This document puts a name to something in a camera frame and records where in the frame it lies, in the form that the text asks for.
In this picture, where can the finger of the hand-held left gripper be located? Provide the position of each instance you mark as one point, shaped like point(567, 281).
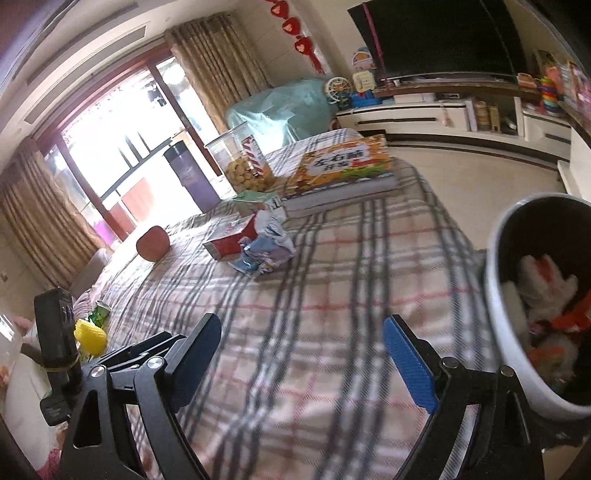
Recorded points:
point(138, 348)

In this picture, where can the red round object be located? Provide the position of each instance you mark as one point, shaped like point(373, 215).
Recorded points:
point(152, 243)

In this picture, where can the white round trash bin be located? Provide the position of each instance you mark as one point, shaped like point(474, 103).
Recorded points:
point(501, 332)

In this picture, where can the red hanging wall decoration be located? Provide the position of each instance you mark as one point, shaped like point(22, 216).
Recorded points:
point(295, 32)

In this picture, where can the colorful toy box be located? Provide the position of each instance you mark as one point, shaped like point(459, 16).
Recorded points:
point(363, 81)

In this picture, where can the pile of toy boxes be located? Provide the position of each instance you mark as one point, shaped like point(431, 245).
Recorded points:
point(570, 78)

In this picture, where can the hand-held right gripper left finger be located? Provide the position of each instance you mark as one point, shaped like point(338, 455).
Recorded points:
point(194, 364)

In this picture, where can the wooden stacked container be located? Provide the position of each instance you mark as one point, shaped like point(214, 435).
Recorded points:
point(482, 115)

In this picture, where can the teal plastic cover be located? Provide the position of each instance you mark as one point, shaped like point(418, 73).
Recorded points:
point(277, 110)

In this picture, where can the ferris wheel toy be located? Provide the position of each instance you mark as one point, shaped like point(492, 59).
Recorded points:
point(337, 92)

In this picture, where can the blue toy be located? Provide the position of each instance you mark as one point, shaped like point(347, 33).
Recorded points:
point(367, 100)

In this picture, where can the white tissue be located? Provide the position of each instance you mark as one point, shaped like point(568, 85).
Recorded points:
point(549, 295)

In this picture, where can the purple tumbler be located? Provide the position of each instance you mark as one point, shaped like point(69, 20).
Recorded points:
point(191, 177)

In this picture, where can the white television cabinet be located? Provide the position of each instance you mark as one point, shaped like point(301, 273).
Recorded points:
point(415, 120)

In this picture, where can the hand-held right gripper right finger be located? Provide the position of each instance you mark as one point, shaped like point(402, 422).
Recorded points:
point(411, 364)

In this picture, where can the green packet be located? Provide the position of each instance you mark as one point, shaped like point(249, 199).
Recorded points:
point(251, 197)

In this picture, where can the orange snack wrapper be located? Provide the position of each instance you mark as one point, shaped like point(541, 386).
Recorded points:
point(575, 318)

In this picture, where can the black flat television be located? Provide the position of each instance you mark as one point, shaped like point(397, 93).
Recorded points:
point(438, 37)

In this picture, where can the grey cushion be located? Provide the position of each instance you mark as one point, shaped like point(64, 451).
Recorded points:
point(90, 274)

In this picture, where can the green can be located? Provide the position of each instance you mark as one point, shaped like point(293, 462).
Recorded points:
point(100, 314)

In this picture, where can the crumpled blue white packet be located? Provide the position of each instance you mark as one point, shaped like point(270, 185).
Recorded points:
point(268, 244)

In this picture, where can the red cardboard box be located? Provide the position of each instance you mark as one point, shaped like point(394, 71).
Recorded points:
point(228, 242)

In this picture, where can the orange snack box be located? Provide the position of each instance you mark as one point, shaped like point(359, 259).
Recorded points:
point(341, 170)

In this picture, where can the beige patterned curtain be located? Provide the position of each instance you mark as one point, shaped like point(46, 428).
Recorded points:
point(217, 69)
point(46, 217)

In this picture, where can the dark-topped side cabinet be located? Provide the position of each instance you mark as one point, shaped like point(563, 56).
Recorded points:
point(581, 157)

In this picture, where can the sliding glass door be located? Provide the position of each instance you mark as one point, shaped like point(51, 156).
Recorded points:
point(115, 129)

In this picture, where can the yellow crumpled item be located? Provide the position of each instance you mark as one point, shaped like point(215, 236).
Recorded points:
point(90, 337)

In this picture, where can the white cloth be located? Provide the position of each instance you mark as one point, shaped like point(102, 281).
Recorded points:
point(27, 397)

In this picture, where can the clear cookie jar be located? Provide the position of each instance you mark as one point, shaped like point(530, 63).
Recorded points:
point(240, 161)

